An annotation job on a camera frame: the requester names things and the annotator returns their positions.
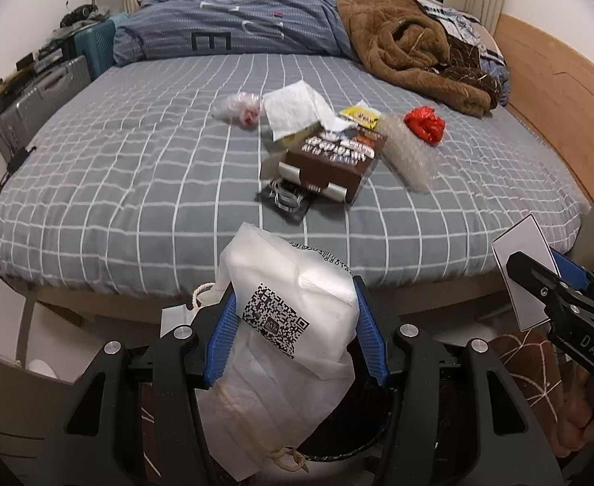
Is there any red crumpled plastic bag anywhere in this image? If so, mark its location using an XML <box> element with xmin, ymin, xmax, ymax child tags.
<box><xmin>403</xmin><ymin>107</ymin><xmax>446</xmax><ymax>146</ymax></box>

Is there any clear bubble wrap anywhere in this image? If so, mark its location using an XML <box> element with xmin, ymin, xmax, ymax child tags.
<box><xmin>376</xmin><ymin>114</ymin><xmax>437</xmax><ymax>192</ymax></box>

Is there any white tissue paper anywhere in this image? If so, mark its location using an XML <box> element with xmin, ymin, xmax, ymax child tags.
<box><xmin>263</xmin><ymin>80</ymin><xmax>356</xmax><ymax>142</ymax></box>

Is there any blue striped duvet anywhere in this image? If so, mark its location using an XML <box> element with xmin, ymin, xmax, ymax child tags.
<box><xmin>113</xmin><ymin>0</ymin><xmax>357</xmax><ymax>66</ymax></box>

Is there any patterned pillow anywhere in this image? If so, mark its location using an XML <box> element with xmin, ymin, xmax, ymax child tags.
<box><xmin>421</xmin><ymin>2</ymin><xmax>511</xmax><ymax>107</ymax></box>

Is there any yellow snack wrapper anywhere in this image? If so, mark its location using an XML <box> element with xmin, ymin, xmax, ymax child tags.
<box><xmin>340</xmin><ymin>100</ymin><xmax>381</xmax><ymax>130</ymax></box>

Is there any grey suitcase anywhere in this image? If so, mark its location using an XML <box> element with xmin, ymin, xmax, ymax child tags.
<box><xmin>0</xmin><ymin>56</ymin><xmax>92</xmax><ymax>162</ymax></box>

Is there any clear red-printed plastic bag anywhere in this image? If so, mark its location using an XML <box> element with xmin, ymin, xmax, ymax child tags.
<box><xmin>212</xmin><ymin>92</ymin><xmax>264</xmax><ymax>128</ymax></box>

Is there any brown cardboard box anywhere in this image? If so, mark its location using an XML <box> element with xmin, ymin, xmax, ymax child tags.
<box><xmin>260</xmin><ymin>125</ymin><xmax>387</xmax><ymax>205</ymax></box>

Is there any white card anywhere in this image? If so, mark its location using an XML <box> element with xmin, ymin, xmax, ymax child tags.
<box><xmin>492</xmin><ymin>214</ymin><xmax>559</xmax><ymax>331</ymax></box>

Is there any wooden bed frame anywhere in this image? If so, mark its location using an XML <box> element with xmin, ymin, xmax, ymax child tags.
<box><xmin>20</xmin><ymin>14</ymin><xmax>594</xmax><ymax>328</ymax></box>

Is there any teal suitcase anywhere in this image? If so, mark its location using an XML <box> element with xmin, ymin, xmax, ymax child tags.
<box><xmin>74</xmin><ymin>12</ymin><xmax>129</xmax><ymax>80</ymax></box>

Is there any grey checked bed sheet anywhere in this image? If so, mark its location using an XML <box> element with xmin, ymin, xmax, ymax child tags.
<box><xmin>0</xmin><ymin>54</ymin><xmax>590</xmax><ymax>296</ymax></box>

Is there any black plastic packet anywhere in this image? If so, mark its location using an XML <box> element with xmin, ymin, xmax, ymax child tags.
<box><xmin>256</xmin><ymin>178</ymin><xmax>317</xmax><ymax>225</ymax></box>

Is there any brown fleece blanket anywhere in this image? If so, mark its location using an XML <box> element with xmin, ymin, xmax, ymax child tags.
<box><xmin>336</xmin><ymin>0</ymin><xmax>501</xmax><ymax>117</ymax></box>

